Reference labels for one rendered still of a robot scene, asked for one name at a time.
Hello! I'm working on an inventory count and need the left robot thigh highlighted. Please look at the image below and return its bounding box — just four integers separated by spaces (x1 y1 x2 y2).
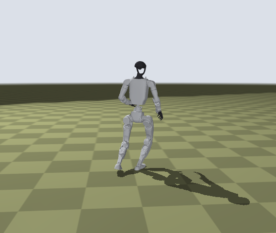
123 115 133 149

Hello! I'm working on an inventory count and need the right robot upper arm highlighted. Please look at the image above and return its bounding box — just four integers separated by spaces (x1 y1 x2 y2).
147 80 160 103

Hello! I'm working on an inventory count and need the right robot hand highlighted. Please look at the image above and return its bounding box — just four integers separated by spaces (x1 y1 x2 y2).
157 111 163 120

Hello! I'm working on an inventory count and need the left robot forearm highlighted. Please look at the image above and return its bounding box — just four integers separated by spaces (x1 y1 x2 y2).
120 99 132 105

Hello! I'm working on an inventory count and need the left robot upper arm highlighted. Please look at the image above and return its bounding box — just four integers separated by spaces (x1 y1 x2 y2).
118 79 130 101

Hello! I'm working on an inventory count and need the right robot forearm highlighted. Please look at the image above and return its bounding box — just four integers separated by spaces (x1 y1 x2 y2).
155 98 161 114

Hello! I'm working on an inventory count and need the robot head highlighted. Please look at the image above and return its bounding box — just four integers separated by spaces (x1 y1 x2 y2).
135 61 146 79

